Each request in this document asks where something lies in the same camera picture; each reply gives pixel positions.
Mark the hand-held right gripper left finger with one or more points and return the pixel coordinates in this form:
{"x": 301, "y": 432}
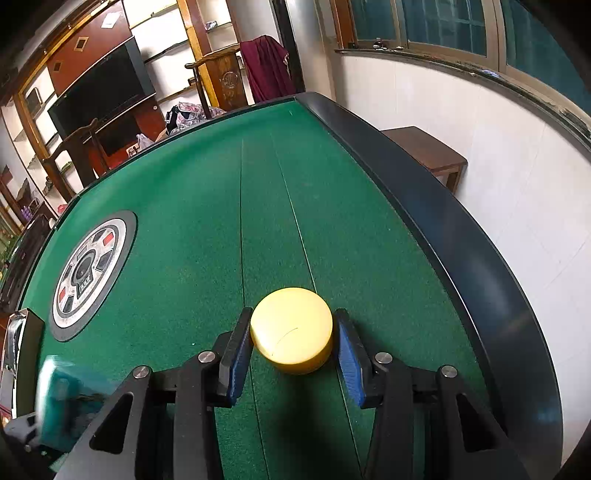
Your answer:
{"x": 235, "y": 364}

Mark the maroon cloth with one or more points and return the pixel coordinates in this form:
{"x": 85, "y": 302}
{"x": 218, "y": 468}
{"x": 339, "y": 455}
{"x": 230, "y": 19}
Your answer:
{"x": 268, "y": 69}

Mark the teal packet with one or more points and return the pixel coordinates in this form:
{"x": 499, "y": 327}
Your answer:
{"x": 69, "y": 401}

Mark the round table centre panel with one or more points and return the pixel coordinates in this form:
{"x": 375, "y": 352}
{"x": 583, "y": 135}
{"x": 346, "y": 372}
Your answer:
{"x": 78, "y": 295}

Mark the white standing air conditioner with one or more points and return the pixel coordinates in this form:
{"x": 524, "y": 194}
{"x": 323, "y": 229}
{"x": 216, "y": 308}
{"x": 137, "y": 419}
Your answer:
{"x": 309, "y": 41}

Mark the yellow round container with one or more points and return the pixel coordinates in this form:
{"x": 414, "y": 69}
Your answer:
{"x": 291, "y": 323}

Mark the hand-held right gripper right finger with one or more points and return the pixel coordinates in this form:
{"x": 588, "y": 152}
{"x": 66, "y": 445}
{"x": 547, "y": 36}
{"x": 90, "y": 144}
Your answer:
{"x": 351, "y": 364}

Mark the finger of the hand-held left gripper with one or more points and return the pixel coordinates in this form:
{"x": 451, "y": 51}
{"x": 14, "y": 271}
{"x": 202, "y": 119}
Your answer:
{"x": 21, "y": 431}

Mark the black flat television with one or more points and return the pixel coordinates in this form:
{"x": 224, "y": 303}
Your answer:
{"x": 101, "y": 87}

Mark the dark wooden chair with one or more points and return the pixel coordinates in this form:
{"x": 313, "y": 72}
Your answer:
{"x": 74, "y": 157}

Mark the green framed window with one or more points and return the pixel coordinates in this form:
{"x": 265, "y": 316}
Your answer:
{"x": 461, "y": 27}

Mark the carved wooden chair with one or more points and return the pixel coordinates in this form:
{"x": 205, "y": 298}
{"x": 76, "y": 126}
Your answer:
{"x": 221, "y": 78}

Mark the brown wooden stool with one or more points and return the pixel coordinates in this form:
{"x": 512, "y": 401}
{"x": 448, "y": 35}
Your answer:
{"x": 425, "y": 152}

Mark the floral bag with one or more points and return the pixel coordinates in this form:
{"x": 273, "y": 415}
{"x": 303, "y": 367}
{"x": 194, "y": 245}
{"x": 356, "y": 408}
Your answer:
{"x": 189, "y": 117}

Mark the white plastic bag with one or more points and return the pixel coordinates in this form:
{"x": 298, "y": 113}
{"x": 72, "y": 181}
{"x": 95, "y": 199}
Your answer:
{"x": 143, "y": 142}

